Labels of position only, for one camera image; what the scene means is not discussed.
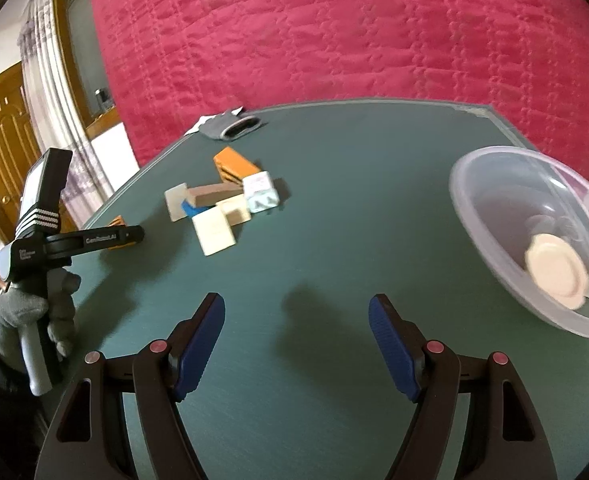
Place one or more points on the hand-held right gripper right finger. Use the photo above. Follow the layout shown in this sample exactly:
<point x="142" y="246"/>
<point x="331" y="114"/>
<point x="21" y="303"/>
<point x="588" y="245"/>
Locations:
<point x="392" y="350"/>

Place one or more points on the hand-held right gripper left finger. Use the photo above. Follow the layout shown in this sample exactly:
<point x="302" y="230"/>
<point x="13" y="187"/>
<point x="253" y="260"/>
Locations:
<point x="202" y="345"/>

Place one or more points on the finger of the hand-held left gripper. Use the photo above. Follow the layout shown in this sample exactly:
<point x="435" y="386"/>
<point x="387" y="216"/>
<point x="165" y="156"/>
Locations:
<point x="132" y="234"/>

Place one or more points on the plain orange block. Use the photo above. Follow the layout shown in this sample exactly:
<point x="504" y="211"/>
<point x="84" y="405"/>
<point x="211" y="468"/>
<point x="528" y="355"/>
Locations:
<point x="117" y="220"/>

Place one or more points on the whitewashed wooden block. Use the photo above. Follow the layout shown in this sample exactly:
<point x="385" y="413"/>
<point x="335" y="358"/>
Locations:
<point x="176" y="202"/>

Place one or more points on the blue wooden block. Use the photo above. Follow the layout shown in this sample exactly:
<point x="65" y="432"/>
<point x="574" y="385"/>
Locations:
<point x="190" y="208"/>

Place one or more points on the cream wooden block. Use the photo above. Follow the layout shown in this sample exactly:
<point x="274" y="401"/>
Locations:
<point x="214" y="232"/>

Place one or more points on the brown wooden block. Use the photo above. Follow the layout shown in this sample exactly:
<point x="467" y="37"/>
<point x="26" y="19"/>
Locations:
<point x="214" y="193"/>

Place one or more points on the light natural wooden block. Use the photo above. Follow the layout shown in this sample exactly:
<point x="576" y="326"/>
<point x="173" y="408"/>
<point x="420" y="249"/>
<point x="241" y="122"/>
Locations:
<point x="235" y="209"/>

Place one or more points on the orange block with black stripes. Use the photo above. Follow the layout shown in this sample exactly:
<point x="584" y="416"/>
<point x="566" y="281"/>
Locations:
<point x="232" y="162"/>

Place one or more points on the white block with black stripes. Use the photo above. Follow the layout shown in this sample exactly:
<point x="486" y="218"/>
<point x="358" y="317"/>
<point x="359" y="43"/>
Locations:
<point x="260" y="191"/>

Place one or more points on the small cream plate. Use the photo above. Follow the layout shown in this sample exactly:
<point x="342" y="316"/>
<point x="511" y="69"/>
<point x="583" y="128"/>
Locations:
<point x="554" y="270"/>

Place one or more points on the clear plastic bowl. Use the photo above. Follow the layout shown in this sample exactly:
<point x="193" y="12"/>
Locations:
<point x="499" y="200"/>

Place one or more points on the person's left hand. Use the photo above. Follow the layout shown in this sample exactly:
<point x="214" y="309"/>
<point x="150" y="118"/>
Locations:
<point x="9" y="315"/>

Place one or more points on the wooden door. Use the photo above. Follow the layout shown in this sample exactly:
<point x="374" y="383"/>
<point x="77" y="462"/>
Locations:
<point x="2" y="135"/>

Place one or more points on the white paper scrap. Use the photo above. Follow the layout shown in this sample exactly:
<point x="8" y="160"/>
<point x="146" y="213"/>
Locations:
<point x="194" y="125"/>

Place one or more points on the small dark object on sill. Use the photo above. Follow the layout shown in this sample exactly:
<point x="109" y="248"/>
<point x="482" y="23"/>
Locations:
<point x="103" y="98"/>

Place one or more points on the grey knitted glove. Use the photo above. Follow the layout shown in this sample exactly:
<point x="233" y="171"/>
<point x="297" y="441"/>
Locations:
<point x="229" y="127"/>

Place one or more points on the striped window curtain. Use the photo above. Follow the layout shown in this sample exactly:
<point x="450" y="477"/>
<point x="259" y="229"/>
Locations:
<point x="49" y="70"/>

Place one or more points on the red quilted blanket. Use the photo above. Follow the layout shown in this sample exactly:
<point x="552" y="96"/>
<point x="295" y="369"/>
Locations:
<point x="324" y="35"/>

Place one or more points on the wooden window frame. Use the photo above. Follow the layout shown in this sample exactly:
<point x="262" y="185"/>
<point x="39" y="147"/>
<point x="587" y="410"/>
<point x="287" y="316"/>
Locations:
<point x="67" y="65"/>

